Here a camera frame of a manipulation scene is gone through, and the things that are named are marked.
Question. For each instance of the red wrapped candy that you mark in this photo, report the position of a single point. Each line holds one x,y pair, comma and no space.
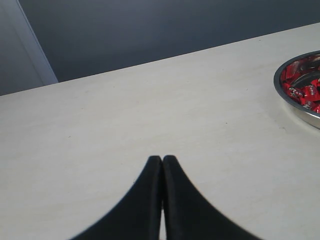
295,93
311,92

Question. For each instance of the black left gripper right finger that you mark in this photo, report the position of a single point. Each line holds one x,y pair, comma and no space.
188,215

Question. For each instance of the steel bowl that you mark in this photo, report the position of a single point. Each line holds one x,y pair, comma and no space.
297,81

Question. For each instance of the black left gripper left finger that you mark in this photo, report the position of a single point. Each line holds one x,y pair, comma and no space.
137,216

